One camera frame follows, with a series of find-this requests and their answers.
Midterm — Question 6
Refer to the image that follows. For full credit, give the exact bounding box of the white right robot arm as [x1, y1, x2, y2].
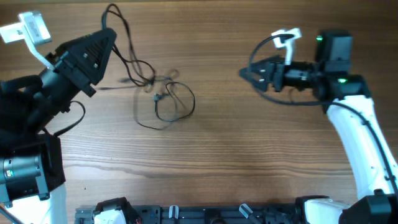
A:
[239, 28, 397, 223]

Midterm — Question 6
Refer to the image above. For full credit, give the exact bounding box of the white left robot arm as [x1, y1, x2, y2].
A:
[1, 28, 116, 223]

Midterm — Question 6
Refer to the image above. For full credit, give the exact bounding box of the black left camera cable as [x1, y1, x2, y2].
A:
[52, 100, 86, 138]

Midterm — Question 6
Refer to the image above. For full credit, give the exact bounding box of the black camera cable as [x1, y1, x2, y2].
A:
[248, 33, 398, 195]
[52, 100, 86, 138]

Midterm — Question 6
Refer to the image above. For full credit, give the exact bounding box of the black right camera cable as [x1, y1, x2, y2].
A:
[248, 33, 398, 195]

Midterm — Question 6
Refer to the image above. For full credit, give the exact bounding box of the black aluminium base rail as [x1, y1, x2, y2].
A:
[75, 197, 305, 224]

